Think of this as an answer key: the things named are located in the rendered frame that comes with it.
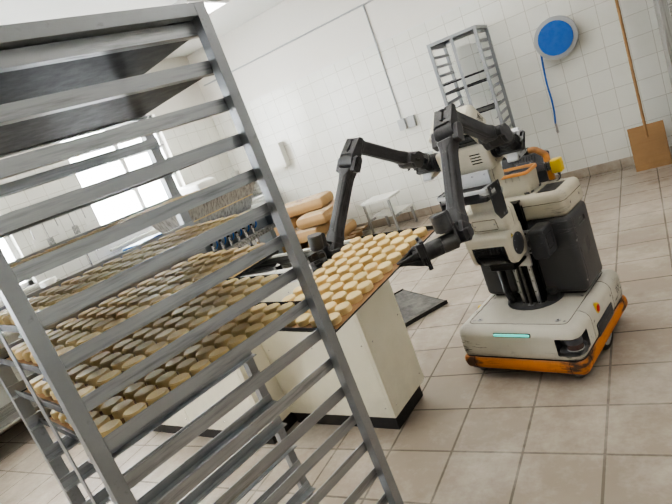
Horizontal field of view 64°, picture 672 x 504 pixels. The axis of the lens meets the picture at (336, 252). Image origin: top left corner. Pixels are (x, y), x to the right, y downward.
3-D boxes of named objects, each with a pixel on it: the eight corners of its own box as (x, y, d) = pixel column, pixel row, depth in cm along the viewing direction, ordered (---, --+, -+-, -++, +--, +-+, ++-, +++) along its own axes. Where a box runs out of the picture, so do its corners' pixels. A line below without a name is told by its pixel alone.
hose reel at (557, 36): (600, 118, 537) (573, 8, 513) (599, 121, 525) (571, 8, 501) (557, 131, 559) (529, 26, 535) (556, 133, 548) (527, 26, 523)
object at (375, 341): (295, 426, 296) (231, 281, 276) (328, 389, 322) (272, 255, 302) (402, 434, 253) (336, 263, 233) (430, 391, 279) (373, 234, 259)
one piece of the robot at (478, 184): (460, 217, 257) (447, 175, 252) (514, 209, 237) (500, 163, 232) (444, 230, 246) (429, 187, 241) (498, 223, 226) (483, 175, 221)
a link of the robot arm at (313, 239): (344, 254, 216) (330, 253, 223) (338, 227, 213) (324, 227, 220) (323, 265, 209) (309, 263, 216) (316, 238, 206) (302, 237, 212)
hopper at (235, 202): (159, 248, 280) (147, 223, 277) (231, 212, 322) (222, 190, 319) (192, 239, 262) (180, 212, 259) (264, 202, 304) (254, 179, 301)
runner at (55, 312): (272, 211, 138) (268, 200, 137) (279, 209, 136) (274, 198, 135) (18, 337, 96) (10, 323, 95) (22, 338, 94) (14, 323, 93)
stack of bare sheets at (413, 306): (363, 313, 421) (362, 310, 420) (404, 291, 435) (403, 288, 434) (403, 328, 366) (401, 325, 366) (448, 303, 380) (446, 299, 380)
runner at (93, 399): (297, 273, 142) (293, 263, 141) (304, 273, 140) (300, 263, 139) (65, 421, 100) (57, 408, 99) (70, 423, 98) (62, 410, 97)
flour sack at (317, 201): (275, 223, 668) (270, 212, 665) (289, 213, 704) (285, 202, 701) (324, 208, 636) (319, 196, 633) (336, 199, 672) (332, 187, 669)
